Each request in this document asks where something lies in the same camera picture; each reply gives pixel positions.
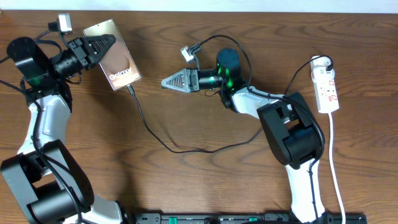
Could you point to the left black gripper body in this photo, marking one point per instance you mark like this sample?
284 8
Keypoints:
68 63

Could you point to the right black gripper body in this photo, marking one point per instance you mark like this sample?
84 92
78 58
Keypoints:
195 73

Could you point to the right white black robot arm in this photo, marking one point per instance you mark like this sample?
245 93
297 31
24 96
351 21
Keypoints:
292 132

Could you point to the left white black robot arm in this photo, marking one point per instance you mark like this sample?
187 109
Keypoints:
46 181

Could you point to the white power strip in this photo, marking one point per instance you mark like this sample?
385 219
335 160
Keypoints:
323 78

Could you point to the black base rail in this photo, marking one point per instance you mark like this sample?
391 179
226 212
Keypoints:
278 218

